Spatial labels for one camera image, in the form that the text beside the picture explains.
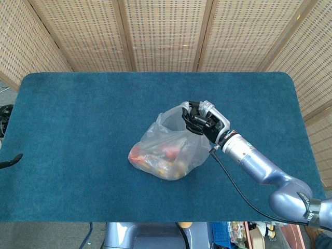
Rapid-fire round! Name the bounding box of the clear plastic bottle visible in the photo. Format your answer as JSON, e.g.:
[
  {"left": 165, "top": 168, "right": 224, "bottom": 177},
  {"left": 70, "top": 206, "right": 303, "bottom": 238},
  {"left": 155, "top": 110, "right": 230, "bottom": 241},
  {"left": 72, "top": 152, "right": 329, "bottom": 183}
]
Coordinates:
[{"left": 231, "top": 222, "right": 246, "bottom": 248}]

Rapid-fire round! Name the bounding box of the black equipment with cables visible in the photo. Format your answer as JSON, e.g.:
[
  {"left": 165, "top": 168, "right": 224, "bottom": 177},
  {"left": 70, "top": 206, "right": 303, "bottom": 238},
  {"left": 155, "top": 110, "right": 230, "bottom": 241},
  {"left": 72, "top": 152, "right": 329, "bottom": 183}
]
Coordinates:
[{"left": 0, "top": 104, "right": 14, "bottom": 135}]

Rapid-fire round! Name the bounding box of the blue-grey robot torso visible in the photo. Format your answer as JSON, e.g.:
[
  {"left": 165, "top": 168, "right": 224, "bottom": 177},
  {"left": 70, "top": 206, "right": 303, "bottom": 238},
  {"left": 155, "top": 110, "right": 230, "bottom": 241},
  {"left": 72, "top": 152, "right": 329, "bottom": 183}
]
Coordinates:
[{"left": 103, "top": 222, "right": 215, "bottom": 249}]

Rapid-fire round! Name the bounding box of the blue carpet table mat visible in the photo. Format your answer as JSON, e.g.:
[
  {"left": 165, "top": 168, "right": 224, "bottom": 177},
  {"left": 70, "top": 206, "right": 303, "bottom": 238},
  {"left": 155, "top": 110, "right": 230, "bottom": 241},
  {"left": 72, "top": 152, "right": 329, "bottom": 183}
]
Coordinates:
[{"left": 0, "top": 72, "right": 327, "bottom": 223}]

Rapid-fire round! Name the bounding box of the white and yellow plush toy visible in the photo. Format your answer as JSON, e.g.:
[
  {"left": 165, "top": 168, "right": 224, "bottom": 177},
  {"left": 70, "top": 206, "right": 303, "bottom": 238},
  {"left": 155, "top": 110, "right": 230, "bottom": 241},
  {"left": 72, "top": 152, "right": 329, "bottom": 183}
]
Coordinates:
[{"left": 259, "top": 222, "right": 276, "bottom": 238}]

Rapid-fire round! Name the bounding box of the blue plastic crate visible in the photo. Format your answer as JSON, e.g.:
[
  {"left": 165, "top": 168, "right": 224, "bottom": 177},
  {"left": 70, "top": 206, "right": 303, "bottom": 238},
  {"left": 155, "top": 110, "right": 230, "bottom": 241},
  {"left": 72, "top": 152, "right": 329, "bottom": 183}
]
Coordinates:
[{"left": 211, "top": 222, "right": 233, "bottom": 248}]

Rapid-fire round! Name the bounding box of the red wrapped snack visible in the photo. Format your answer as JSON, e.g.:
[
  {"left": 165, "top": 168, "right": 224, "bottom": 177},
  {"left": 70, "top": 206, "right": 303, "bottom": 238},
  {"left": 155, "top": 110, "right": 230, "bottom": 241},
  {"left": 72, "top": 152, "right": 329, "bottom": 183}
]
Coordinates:
[{"left": 163, "top": 146, "right": 181, "bottom": 159}]

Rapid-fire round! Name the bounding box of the black velcro strap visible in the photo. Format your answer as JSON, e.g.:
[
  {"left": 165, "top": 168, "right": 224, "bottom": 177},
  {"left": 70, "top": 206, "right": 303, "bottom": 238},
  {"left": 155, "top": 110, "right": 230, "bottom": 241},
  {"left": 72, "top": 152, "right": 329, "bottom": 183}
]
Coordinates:
[{"left": 298, "top": 191, "right": 322, "bottom": 228}]

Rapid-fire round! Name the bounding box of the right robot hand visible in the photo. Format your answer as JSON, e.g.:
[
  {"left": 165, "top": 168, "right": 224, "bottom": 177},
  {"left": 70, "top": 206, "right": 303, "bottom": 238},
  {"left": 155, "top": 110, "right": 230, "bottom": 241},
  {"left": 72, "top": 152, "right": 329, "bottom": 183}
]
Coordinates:
[{"left": 179, "top": 100, "right": 231, "bottom": 144}]

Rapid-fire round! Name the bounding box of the clear plastic bag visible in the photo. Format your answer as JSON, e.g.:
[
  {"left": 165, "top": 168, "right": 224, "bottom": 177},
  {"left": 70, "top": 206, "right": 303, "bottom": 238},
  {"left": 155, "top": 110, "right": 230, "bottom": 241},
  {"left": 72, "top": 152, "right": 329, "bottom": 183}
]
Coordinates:
[{"left": 128, "top": 102, "right": 216, "bottom": 181}]

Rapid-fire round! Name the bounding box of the tan cardboard box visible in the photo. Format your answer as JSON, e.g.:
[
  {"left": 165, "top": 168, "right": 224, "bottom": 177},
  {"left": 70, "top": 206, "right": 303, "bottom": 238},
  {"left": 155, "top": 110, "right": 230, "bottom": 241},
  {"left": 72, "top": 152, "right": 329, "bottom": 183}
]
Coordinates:
[{"left": 245, "top": 227, "right": 265, "bottom": 249}]

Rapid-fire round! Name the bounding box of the blue floor cable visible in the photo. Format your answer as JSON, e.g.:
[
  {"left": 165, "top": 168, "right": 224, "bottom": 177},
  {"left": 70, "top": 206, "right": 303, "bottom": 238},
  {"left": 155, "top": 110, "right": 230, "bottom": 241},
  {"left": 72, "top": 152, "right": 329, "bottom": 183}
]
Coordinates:
[{"left": 79, "top": 222, "right": 93, "bottom": 248}]

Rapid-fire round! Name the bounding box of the pink box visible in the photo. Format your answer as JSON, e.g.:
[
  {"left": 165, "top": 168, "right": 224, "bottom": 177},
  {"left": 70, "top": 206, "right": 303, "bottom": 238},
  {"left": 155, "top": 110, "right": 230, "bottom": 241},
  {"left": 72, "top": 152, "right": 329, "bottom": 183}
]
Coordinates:
[{"left": 284, "top": 224, "right": 307, "bottom": 249}]

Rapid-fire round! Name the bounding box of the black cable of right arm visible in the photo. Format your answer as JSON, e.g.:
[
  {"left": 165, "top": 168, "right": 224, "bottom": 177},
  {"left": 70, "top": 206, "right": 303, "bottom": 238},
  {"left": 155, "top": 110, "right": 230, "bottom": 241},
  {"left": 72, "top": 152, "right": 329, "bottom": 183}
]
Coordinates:
[{"left": 209, "top": 147, "right": 286, "bottom": 224}]

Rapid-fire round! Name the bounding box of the red and yellow snack packet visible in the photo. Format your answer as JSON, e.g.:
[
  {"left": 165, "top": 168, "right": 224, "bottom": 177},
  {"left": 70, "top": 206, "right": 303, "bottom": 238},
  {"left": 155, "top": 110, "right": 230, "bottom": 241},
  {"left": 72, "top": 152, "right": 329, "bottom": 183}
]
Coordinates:
[{"left": 129, "top": 146, "right": 154, "bottom": 168}]

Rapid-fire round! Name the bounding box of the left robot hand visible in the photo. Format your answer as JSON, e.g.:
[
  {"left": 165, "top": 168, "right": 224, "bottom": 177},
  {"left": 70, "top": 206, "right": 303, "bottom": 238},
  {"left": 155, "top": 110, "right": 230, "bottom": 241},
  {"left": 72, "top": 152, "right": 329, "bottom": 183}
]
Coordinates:
[{"left": 0, "top": 153, "right": 24, "bottom": 170}]

